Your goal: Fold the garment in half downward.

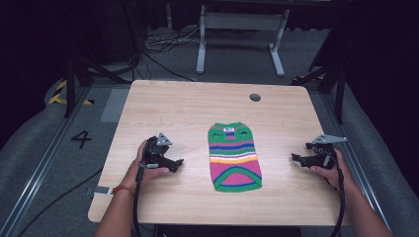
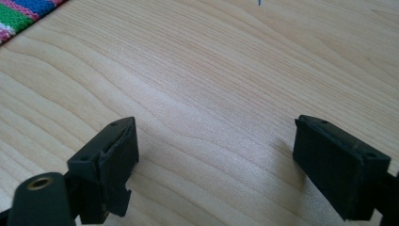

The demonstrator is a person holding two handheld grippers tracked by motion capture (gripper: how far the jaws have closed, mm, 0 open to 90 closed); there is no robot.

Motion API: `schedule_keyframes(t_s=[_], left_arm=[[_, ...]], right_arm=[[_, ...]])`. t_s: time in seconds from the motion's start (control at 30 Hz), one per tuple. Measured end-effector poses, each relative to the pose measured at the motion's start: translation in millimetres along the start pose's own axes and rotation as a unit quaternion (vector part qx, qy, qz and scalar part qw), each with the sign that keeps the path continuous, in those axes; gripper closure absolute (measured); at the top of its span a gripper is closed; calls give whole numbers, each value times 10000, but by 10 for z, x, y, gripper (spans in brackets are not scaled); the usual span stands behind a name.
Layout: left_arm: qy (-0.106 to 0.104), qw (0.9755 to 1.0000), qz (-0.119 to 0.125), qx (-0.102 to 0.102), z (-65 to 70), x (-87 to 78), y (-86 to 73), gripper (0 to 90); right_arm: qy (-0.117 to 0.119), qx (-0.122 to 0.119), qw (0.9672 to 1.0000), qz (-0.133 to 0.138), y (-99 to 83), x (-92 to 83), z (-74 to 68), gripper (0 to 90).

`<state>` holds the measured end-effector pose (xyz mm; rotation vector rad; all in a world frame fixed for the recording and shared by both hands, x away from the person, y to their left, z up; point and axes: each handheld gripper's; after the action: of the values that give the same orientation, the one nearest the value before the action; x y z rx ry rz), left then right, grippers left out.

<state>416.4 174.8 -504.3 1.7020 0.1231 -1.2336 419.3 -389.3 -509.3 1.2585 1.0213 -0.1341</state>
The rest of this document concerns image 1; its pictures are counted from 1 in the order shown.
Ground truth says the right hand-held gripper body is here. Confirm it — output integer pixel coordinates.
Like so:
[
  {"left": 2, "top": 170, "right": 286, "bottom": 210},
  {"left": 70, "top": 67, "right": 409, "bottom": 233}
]
[{"left": 304, "top": 133, "right": 348, "bottom": 171}]

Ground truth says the metal floor rail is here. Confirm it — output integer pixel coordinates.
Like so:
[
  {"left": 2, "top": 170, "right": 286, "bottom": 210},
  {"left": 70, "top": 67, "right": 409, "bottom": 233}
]
[
  {"left": 0, "top": 86, "right": 91, "bottom": 237},
  {"left": 319, "top": 91, "right": 393, "bottom": 231}
]

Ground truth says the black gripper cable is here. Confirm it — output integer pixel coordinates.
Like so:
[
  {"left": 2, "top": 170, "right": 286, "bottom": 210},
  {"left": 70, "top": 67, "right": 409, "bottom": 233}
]
[
  {"left": 132, "top": 161, "right": 161, "bottom": 237},
  {"left": 328, "top": 153, "right": 346, "bottom": 237}
]

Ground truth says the tangle of floor cables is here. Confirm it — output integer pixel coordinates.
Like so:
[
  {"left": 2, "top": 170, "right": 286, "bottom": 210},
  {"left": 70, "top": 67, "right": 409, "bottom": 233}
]
[{"left": 141, "top": 27, "right": 203, "bottom": 55}]

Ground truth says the white metal desk frame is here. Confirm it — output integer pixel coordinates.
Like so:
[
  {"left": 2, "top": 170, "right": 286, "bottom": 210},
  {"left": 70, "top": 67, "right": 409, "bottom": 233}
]
[{"left": 196, "top": 4, "right": 292, "bottom": 78}]

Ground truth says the silver table edge clamp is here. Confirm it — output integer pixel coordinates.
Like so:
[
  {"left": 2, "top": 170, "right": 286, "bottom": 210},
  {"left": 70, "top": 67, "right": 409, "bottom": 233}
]
[{"left": 92, "top": 185, "right": 112, "bottom": 197}]

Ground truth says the black floor cable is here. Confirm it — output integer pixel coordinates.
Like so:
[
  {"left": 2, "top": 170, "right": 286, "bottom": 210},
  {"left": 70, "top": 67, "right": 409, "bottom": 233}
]
[{"left": 15, "top": 167, "right": 105, "bottom": 237}]

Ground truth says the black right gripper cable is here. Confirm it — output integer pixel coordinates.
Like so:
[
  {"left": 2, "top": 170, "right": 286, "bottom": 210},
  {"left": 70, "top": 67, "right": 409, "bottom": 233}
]
[{"left": 328, "top": 153, "right": 346, "bottom": 237}]

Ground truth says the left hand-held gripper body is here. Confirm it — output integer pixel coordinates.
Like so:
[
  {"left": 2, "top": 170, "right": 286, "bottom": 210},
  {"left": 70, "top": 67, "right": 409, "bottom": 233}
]
[{"left": 138, "top": 132, "right": 174, "bottom": 169}]

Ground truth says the person's left hand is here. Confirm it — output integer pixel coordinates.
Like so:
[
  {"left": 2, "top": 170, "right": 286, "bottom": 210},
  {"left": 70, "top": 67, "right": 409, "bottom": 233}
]
[{"left": 122, "top": 139, "right": 171, "bottom": 193}]

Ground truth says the red bracelet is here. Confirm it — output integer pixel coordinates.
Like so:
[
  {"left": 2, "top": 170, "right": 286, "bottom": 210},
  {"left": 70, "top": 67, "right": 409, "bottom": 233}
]
[{"left": 111, "top": 185, "right": 135, "bottom": 197}]

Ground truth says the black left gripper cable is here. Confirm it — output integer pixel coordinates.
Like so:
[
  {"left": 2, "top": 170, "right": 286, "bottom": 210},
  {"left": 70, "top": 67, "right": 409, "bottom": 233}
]
[{"left": 132, "top": 161, "right": 161, "bottom": 237}]

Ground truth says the yellow black hazard tape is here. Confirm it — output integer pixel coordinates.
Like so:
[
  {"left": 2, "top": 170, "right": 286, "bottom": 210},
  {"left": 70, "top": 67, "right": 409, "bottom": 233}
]
[{"left": 47, "top": 79, "right": 96, "bottom": 107}]

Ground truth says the striped knitted pet sweater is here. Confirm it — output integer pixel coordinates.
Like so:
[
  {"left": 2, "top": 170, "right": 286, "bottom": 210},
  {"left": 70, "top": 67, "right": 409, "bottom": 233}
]
[{"left": 207, "top": 121, "right": 264, "bottom": 194}]

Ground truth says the person's right hand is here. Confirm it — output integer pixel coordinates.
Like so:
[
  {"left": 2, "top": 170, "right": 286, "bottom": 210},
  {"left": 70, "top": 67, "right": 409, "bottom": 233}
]
[{"left": 309, "top": 148, "right": 359, "bottom": 194}]

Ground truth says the black tripod stand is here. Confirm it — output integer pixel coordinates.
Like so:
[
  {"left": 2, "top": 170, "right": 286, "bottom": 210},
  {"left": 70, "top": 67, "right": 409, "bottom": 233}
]
[
  {"left": 63, "top": 57, "right": 133, "bottom": 119},
  {"left": 291, "top": 62, "right": 348, "bottom": 125}
]

